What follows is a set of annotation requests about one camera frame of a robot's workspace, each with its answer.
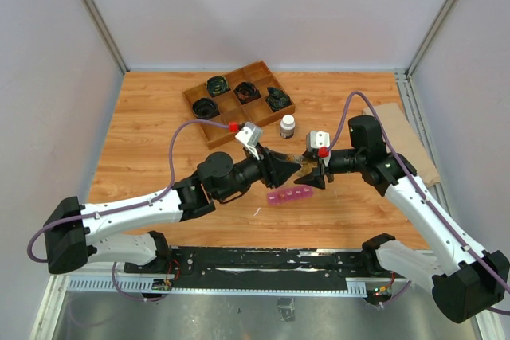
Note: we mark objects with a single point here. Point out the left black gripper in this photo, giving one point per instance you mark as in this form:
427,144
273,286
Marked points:
276,170

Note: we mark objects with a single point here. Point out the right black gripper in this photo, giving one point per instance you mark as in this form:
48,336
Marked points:
318,180

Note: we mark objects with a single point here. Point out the clear capsule bottle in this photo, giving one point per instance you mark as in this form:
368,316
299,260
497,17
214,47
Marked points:
306,165

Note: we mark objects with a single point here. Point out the pink weekly pill organizer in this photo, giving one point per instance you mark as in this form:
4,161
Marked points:
290,194

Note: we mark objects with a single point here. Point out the white cap pill bottle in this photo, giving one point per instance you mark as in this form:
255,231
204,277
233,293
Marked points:
287,126

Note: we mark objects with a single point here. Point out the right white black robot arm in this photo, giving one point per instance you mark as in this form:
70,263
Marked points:
463,278

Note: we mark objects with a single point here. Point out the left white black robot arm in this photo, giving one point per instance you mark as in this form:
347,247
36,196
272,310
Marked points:
78,234

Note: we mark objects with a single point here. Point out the green blue coiled belt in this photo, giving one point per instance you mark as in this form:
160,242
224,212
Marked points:
277,99

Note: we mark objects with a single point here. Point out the wooden compartment tray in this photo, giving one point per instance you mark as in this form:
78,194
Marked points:
231,110

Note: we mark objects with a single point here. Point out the black red coiled belt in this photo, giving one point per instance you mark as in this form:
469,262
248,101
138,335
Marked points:
246,92

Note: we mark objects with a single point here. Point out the light wooden board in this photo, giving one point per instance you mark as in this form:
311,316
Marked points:
406,142

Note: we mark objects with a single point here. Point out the green yellow coiled belt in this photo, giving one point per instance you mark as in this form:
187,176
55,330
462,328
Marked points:
217,85

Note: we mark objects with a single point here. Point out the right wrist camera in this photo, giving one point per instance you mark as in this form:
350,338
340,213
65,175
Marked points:
316,140

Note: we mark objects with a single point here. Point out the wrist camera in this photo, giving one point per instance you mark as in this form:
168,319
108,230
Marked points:
249,136
316,140

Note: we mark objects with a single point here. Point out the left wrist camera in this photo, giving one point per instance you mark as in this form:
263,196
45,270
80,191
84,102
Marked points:
249,136

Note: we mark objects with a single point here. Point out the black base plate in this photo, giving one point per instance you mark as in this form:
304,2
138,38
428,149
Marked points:
259,264

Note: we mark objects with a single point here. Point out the grey slotted cable duct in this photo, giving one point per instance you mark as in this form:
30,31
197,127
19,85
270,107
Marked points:
213,285

